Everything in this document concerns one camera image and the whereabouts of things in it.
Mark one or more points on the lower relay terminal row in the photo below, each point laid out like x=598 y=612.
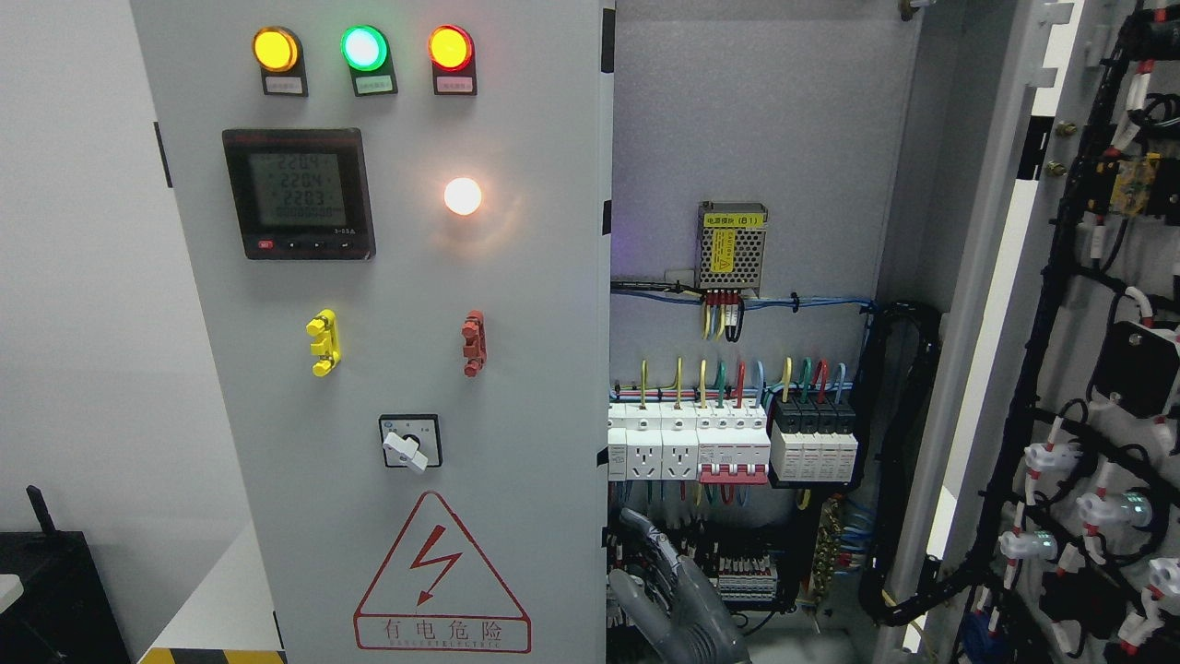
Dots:
x=741 y=567

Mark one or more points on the grey cabinet door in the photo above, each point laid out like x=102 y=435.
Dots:
x=1028 y=508
x=529 y=120

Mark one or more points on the perforated metal power supply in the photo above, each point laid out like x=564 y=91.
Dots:
x=731 y=245

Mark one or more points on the black box at left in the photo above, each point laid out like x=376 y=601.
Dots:
x=58 y=611

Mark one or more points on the red indicator lamp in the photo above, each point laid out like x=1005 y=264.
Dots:
x=451 y=48

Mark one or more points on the white glowing indicator lamp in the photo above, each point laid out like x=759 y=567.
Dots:
x=463 y=196

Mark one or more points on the black digital power meter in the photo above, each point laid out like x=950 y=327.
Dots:
x=301 y=193

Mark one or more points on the white socket module row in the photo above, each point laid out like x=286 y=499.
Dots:
x=654 y=441

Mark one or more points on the red electric hazard warning sticker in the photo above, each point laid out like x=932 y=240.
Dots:
x=437 y=591

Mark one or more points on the yellow indicator lamp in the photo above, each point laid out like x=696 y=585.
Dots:
x=276 y=49

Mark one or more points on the green indicator lamp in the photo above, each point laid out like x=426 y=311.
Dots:
x=364 y=48

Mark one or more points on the red terminal post block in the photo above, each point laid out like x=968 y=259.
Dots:
x=475 y=349

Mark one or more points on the black white surge protector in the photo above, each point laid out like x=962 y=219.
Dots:
x=813 y=443

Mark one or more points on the yellow terminal post block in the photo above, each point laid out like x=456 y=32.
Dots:
x=325 y=344

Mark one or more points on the brass right terminal bar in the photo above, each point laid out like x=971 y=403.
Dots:
x=828 y=547

